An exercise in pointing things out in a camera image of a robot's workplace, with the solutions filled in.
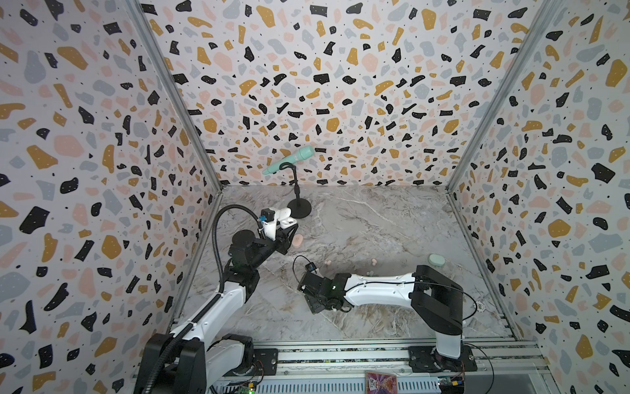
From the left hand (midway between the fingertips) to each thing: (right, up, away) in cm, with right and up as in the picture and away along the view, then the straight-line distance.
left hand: (294, 220), depth 77 cm
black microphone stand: (-3, +4, +35) cm, 35 cm away
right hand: (+6, -26, +7) cm, 28 cm away
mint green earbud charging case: (+53, -17, +19) cm, 59 cm away
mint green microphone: (+2, +23, +9) cm, 25 cm away
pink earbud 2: (+29, -17, +19) cm, 38 cm away
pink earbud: (+11, -17, +17) cm, 27 cm away
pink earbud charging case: (-2, -9, +23) cm, 25 cm away
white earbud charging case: (-3, 0, +1) cm, 3 cm away
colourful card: (+26, -46, -8) cm, 54 cm away
